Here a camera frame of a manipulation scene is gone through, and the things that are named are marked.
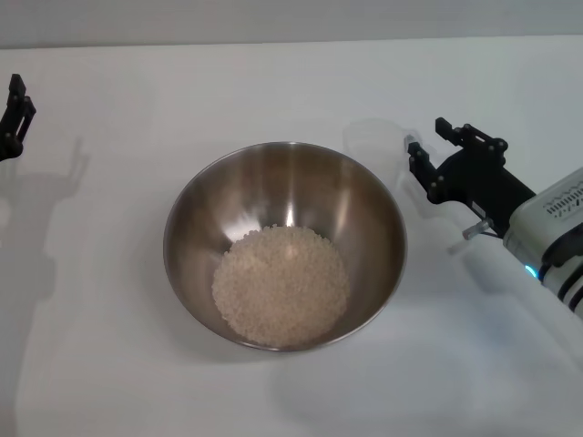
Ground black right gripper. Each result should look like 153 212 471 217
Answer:
408 117 537 238

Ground stainless steel bowl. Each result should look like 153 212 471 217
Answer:
162 140 408 352

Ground white rice grains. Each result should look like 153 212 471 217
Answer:
211 226 353 346

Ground clear plastic measuring cup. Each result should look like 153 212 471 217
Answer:
342 117 418 184

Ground silver metal connector plug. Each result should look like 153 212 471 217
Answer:
463 218 494 240

